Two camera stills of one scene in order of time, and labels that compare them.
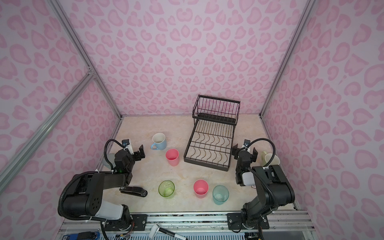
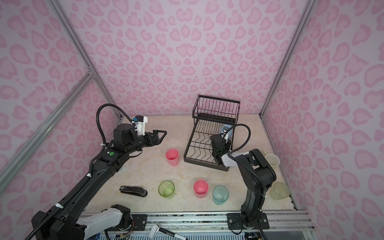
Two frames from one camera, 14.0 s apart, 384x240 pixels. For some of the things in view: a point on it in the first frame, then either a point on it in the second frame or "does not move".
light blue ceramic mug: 159,141 → 226,127
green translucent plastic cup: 166,189 does not move
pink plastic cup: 172,156 does not move
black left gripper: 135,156 → 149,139
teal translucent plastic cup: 220,193 does not move
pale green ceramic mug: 275,161 does not move
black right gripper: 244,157 → 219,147
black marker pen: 156,229 does not move
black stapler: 134,190 does not move
